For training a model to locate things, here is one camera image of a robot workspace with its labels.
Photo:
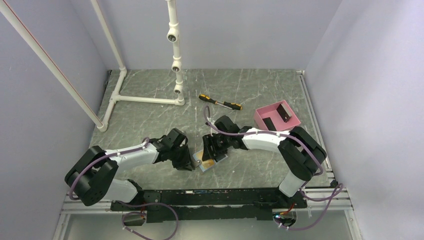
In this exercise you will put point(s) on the white PVC pipe frame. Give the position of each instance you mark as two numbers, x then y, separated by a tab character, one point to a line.
51	73

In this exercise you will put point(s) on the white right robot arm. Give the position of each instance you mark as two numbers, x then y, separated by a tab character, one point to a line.
301	152

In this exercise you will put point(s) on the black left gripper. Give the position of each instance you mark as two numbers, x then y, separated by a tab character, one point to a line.
186	163

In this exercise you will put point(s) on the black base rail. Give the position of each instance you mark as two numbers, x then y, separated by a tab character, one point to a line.
211	204

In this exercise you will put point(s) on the yellow black screwdriver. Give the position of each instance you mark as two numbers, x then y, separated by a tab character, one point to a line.
229	105

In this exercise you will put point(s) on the orange credit card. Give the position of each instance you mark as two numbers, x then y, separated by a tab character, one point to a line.
208	164

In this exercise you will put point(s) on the grey leather card holder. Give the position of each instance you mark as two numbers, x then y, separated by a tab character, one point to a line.
197	158

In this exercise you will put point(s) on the aluminium extrusion frame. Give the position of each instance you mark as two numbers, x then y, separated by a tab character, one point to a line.
333	197

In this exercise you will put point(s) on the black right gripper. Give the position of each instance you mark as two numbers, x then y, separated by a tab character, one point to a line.
208	140

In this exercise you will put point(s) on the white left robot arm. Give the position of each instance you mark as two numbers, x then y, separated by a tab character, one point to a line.
93	177

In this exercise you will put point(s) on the pink plastic card box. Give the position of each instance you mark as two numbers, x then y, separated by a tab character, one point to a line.
267	118

